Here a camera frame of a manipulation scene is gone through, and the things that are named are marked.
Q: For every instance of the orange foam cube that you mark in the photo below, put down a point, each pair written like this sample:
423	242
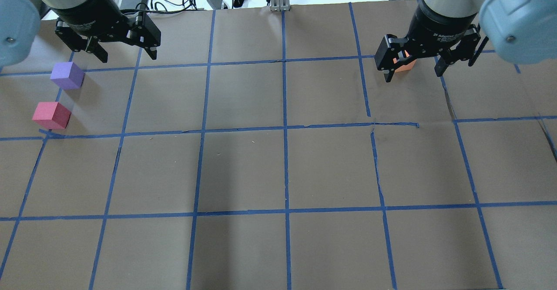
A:
404	55

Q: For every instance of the purple foam cube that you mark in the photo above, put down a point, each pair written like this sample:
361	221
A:
67	75

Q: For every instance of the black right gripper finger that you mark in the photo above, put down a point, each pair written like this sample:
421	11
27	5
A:
388	50
468	49

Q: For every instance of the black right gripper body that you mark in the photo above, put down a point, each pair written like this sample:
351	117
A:
439	27

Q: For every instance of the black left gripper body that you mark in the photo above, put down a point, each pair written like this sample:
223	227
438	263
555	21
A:
89	11

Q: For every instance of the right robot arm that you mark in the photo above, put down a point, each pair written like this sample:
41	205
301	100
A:
521	32

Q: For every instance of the red foam cube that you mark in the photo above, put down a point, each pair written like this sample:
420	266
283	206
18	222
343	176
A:
51	115

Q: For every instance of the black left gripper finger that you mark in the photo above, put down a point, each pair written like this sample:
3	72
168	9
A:
145	34
78	43

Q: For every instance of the grey small device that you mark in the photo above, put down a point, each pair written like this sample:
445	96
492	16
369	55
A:
217	4

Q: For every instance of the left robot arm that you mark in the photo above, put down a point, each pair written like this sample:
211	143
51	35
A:
20	23

